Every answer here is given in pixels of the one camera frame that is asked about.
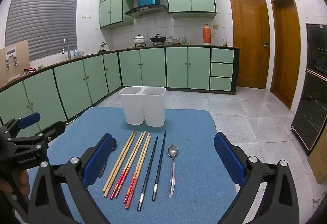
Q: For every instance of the blue-green bottle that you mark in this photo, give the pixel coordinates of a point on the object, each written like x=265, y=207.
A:
x=76, y=53

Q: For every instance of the green base cabinets with countertop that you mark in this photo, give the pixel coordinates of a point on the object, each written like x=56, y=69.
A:
x=153, y=68

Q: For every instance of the plain wooden chopstick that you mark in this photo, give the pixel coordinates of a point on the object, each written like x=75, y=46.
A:
x=119, y=165
x=118, y=161

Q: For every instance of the metal kitchen faucet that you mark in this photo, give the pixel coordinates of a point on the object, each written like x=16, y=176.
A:
x=68, y=47

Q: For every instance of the clear glass container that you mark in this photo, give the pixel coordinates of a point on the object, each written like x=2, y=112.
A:
x=170, y=40

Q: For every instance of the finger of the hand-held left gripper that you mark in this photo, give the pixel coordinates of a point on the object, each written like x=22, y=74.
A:
x=29, y=119
x=55, y=128

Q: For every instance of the white cooking pot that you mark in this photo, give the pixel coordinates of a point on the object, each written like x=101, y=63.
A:
x=139, y=40

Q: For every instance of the white two-compartment utensil holder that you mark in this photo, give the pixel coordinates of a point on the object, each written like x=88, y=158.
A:
x=155, y=109

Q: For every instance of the white plastic bracket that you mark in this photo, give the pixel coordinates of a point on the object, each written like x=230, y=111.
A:
x=11, y=54

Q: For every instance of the orange thermos flask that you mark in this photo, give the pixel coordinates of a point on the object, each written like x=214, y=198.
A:
x=207, y=34

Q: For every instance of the pink cloth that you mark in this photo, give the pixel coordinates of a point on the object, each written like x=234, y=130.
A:
x=29, y=70

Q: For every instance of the green cabinet drawer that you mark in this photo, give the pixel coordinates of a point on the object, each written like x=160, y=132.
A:
x=221, y=83
x=222, y=55
x=221, y=70

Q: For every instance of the black range hood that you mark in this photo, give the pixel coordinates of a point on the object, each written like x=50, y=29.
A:
x=145, y=10

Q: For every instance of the plain wooden door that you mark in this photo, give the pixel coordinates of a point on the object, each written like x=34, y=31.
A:
x=287, y=55

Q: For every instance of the small glass jar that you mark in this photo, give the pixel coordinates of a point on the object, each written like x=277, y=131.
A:
x=224, y=43

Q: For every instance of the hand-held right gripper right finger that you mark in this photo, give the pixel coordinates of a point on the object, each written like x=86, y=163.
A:
x=230, y=160

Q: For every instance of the black chopstick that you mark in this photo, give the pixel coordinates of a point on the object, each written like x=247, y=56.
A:
x=159, y=165
x=148, y=173

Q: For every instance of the person's left hand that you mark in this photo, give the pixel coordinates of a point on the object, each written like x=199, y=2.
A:
x=23, y=183

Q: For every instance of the black wok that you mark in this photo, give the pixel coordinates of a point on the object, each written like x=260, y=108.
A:
x=158, y=39

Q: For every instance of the cardboard box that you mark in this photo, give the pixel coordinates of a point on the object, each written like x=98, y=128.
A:
x=319, y=162

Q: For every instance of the black glass-front cabinet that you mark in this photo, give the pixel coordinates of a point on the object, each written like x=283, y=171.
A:
x=313, y=101

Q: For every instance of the patterned ceramic jar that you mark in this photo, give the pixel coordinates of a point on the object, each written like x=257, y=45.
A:
x=183, y=40

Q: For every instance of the blue table mat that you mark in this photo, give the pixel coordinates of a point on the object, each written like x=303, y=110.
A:
x=194, y=162

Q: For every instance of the grey window blind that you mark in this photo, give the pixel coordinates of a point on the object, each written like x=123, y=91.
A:
x=40, y=22

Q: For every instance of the black spoon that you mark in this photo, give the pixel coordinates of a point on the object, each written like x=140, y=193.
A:
x=114, y=143

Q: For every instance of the cardboard sheet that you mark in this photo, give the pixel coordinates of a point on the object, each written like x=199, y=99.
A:
x=23, y=60

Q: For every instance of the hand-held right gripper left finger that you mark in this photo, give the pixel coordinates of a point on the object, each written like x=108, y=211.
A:
x=98, y=160

